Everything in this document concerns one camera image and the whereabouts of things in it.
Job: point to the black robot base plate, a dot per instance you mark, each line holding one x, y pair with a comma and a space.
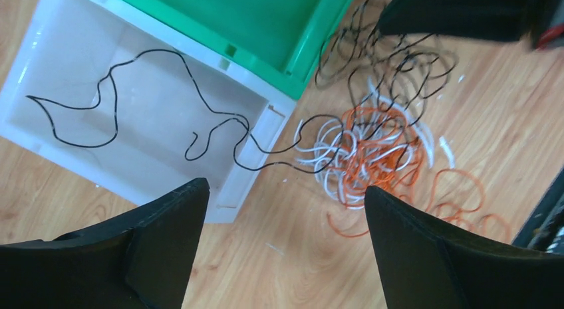
543, 230

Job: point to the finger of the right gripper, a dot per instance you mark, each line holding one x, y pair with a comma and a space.
489, 20

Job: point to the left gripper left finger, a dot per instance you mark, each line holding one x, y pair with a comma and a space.
142, 258

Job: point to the green plastic bin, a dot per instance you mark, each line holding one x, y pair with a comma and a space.
280, 41

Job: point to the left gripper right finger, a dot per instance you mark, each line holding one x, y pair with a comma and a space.
425, 262

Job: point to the white plastic bin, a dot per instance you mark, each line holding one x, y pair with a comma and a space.
123, 100

